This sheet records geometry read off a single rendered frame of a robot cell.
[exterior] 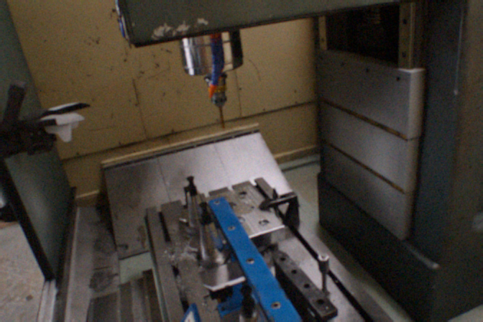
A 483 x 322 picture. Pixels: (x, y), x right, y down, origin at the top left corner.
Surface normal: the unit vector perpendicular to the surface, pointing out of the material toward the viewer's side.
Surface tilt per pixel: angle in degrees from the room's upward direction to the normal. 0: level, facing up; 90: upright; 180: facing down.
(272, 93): 90
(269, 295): 0
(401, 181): 90
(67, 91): 90
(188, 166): 24
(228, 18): 90
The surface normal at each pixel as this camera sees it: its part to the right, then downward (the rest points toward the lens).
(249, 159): 0.01, -0.67
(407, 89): -0.94, 0.24
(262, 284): -0.13, -0.90
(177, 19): 0.32, 0.36
